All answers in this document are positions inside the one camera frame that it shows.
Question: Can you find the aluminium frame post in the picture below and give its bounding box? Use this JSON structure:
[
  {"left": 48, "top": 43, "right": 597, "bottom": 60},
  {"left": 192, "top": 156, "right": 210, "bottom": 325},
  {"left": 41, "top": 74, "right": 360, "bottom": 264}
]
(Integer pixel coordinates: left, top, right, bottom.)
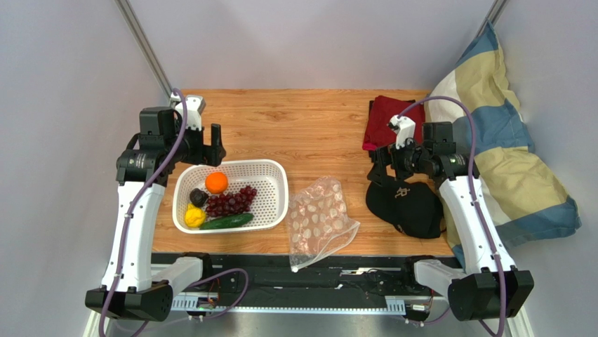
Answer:
[{"left": 114, "top": 0, "right": 173, "bottom": 98}]

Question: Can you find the green cucumber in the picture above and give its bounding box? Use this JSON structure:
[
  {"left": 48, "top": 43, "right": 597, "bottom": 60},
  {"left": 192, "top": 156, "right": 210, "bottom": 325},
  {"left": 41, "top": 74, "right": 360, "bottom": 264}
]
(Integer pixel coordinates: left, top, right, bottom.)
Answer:
[{"left": 199, "top": 213, "right": 254, "bottom": 230}]

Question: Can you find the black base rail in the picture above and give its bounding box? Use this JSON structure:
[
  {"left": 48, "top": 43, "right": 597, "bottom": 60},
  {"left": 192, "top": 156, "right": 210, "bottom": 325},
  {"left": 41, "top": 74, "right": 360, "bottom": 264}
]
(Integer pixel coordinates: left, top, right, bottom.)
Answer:
[{"left": 171, "top": 254, "right": 449, "bottom": 320}]

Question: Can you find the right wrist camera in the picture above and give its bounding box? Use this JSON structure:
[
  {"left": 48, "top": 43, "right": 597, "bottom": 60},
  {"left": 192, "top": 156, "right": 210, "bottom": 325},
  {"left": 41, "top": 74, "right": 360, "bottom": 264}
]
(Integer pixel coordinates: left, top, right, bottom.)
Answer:
[{"left": 388, "top": 114, "right": 416, "bottom": 149}]

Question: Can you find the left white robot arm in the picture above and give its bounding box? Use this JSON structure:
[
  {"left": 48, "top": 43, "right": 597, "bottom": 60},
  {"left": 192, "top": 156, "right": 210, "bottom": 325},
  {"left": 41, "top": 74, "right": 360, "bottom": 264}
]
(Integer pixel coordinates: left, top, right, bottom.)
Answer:
[{"left": 85, "top": 105, "right": 226, "bottom": 322}]

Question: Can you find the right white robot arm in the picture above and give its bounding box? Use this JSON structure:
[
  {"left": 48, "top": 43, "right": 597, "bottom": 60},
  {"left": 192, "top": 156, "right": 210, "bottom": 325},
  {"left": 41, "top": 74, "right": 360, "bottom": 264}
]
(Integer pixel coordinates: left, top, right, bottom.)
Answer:
[{"left": 368, "top": 117, "right": 534, "bottom": 321}]

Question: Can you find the yellow lemon toy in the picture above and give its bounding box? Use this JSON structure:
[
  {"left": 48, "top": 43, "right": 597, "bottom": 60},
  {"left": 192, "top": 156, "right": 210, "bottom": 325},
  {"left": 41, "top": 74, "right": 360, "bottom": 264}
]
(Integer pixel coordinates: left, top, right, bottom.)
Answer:
[{"left": 185, "top": 204, "right": 207, "bottom": 228}]

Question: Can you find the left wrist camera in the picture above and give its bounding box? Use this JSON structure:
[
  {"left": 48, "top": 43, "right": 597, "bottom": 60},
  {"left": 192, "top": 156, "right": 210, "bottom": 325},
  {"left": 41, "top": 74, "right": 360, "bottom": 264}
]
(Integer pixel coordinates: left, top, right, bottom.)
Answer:
[{"left": 170, "top": 92, "right": 206, "bottom": 133}]

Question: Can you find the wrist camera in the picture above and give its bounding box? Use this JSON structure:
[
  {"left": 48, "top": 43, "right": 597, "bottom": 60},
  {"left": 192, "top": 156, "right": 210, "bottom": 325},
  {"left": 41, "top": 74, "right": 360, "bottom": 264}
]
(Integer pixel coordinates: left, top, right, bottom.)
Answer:
[
  {"left": 388, "top": 114, "right": 416, "bottom": 149},
  {"left": 170, "top": 92, "right": 206, "bottom": 133}
]

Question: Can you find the clear zip top bag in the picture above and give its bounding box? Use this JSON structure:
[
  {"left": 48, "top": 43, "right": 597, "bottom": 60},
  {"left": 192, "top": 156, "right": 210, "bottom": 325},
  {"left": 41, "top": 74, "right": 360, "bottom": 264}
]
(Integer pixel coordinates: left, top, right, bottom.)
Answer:
[{"left": 285, "top": 176, "right": 361, "bottom": 273}]

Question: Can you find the red grape bunch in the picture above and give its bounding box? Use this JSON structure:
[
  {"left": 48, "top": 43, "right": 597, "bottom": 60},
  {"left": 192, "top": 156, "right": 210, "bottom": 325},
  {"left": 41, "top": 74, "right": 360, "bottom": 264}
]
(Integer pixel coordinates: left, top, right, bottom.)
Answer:
[{"left": 205, "top": 185, "right": 258, "bottom": 218}]

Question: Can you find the black baseball cap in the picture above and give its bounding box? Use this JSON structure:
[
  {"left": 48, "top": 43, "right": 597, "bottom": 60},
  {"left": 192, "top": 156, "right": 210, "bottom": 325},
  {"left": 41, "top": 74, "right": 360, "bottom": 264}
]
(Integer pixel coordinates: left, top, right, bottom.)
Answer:
[{"left": 365, "top": 182, "right": 444, "bottom": 239}]

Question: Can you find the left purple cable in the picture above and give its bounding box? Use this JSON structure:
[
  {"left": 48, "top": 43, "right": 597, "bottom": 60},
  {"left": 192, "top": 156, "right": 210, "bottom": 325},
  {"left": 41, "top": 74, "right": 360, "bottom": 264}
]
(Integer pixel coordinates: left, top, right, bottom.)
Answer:
[{"left": 97, "top": 88, "right": 251, "bottom": 337}]

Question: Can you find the blue yellow checked pillow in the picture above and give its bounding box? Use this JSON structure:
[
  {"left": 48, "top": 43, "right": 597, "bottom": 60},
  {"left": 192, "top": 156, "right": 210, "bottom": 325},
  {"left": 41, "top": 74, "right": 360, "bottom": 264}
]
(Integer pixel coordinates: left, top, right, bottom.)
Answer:
[{"left": 424, "top": 24, "right": 582, "bottom": 249}]

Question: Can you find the orange fruit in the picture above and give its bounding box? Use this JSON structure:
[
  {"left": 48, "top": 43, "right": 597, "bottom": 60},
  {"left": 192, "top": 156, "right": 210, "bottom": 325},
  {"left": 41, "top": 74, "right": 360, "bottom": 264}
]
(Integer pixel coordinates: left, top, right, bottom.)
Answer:
[{"left": 204, "top": 172, "right": 229, "bottom": 194}]

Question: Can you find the folded red cloth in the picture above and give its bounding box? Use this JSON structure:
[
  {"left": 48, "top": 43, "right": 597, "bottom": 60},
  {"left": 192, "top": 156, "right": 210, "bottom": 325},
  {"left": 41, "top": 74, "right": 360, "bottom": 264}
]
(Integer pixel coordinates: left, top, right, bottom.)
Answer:
[{"left": 362, "top": 105, "right": 425, "bottom": 151}]

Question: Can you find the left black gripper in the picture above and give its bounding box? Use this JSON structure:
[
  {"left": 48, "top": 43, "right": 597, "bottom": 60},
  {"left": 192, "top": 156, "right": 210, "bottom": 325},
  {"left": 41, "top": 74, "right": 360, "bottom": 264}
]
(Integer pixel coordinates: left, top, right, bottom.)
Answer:
[{"left": 165, "top": 119, "right": 226, "bottom": 167}]

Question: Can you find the white perforated plastic basket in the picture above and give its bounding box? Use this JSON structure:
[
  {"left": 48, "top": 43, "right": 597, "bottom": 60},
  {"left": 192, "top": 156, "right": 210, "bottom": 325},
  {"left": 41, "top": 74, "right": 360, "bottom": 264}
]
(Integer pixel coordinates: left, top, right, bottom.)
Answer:
[{"left": 172, "top": 159, "right": 289, "bottom": 234}]

